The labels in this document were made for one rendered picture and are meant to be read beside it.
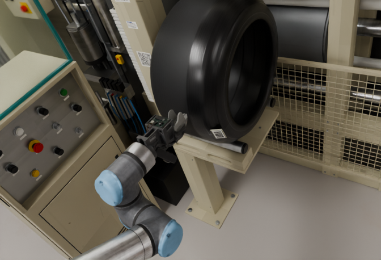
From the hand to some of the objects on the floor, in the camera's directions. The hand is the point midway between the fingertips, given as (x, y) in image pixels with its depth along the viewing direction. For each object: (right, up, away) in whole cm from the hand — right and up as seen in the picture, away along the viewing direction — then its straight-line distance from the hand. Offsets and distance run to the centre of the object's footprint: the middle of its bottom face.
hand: (183, 118), depth 111 cm
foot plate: (+16, -58, +110) cm, 125 cm away
